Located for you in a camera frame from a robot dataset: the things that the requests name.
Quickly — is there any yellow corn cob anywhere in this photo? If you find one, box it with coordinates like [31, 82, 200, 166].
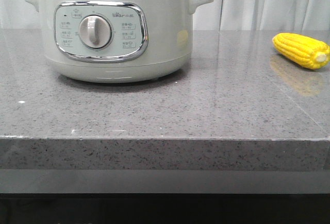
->
[272, 33, 329, 70]

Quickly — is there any pale green electric cooking pot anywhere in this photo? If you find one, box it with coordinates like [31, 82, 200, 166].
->
[25, 0, 213, 83]

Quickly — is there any white curtain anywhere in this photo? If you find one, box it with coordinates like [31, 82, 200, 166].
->
[1, 0, 329, 30]

